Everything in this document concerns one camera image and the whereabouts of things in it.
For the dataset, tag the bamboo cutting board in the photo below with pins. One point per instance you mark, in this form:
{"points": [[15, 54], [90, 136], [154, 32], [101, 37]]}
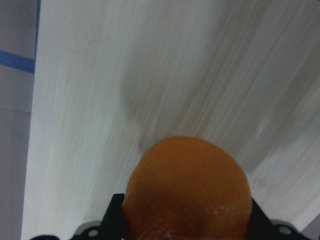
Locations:
{"points": [[114, 77]]}

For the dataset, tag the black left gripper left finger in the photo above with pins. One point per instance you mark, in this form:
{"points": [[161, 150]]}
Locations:
{"points": [[113, 225]]}

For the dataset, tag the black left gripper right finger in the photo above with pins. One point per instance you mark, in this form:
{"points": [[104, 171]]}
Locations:
{"points": [[263, 228]]}

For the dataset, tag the orange fruit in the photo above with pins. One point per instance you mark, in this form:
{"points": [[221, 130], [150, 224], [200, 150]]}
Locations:
{"points": [[186, 188]]}

